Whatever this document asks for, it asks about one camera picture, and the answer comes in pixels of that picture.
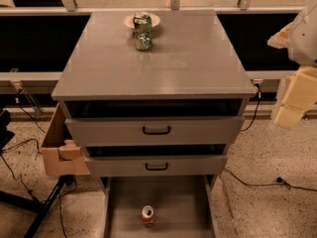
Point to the black cable cabinet right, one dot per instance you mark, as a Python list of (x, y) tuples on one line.
[(258, 86)]

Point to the grey drawer cabinet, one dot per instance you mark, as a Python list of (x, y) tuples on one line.
[(191, 71)]

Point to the grey open bottom drawer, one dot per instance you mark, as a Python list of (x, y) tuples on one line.
[(183, 207)]

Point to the cardboard box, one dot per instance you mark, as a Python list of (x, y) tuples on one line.
[(61, 156)]

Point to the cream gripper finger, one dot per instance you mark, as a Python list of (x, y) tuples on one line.
[(280, 39), (285, 117)]

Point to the metal railing frame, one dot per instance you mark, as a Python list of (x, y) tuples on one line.
[(38, 41)]

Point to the grey middle drawer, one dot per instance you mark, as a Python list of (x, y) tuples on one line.
[(156, 166)]

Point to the grey top drawer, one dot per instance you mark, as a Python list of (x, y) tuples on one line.
[(153, 132)]

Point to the red coke can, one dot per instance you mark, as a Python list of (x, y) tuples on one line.
[(148, 216)]

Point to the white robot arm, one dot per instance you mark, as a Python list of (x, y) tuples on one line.
[(302, 48)]

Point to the black tripod stand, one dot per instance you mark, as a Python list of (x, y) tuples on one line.
[(33, 205)]

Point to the green soda can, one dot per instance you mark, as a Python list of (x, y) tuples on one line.
[(143, 31)]

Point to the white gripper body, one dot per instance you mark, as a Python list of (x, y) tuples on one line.
[(304, 42)]

